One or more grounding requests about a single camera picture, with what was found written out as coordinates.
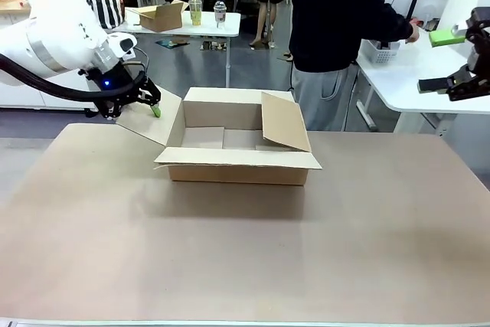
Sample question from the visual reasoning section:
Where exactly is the white folding table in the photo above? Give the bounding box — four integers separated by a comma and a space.
103, 8, 242, 89

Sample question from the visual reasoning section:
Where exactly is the black white striped bag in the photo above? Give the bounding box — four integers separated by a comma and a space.
81, 0, 126, 30

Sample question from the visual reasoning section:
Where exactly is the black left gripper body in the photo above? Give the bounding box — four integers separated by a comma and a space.
78, 60, 149, 116

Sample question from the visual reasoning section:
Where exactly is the large brown cardboard box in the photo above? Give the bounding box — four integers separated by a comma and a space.
116, 87, 323, 187

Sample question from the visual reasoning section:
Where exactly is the person in navy sweatshirt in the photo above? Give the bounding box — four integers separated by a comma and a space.
287, 0, 421, 132

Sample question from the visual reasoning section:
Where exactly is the clear plastic dome cup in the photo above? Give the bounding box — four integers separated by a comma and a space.
213, 0, 227, 29

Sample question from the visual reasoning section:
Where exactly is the small white plastic basket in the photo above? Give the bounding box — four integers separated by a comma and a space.
359, 38, 401, 66

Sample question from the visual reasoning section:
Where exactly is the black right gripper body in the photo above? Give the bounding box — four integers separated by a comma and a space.
467, 41, 490, 75

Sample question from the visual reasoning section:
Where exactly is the green drink plastic cup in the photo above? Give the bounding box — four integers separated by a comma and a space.
188, 0, 203, 26

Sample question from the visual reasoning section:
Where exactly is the small open cardboard box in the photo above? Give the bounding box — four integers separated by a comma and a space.
132, 0, 189, 33

